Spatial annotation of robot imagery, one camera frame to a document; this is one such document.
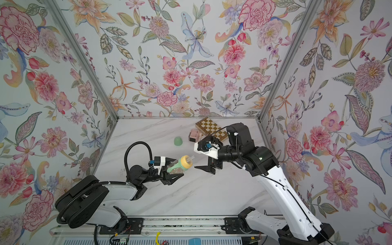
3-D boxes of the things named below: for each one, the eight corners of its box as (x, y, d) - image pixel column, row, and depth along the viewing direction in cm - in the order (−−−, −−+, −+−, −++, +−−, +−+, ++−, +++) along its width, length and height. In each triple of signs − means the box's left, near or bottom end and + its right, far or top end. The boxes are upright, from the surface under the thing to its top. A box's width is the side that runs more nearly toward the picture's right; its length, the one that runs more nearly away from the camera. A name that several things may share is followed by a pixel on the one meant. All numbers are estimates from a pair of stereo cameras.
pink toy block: (186, 139, 109) (186, 135, 106) (191, 132, 113) (191, 128, 110) (197, 143, 107) (197, 139, 104) (201, 135, 111) (201, 131, 108)
